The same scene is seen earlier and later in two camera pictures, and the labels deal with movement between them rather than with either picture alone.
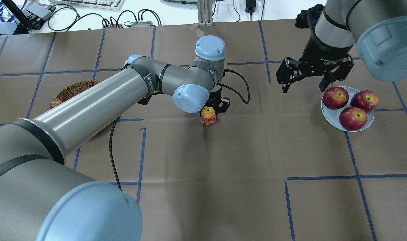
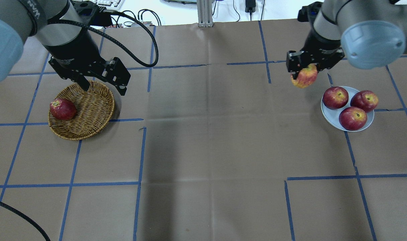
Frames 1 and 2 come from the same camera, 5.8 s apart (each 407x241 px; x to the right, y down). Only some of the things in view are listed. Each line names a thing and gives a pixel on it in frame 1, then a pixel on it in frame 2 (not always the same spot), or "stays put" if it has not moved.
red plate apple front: x=352 y=118 stays put
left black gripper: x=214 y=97 → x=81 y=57
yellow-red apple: x=208 y=115 → x=306 y=76
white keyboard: x=112 y=4 stays put
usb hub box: x=144 y=24 stays put
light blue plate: x=331 y=116 stays put
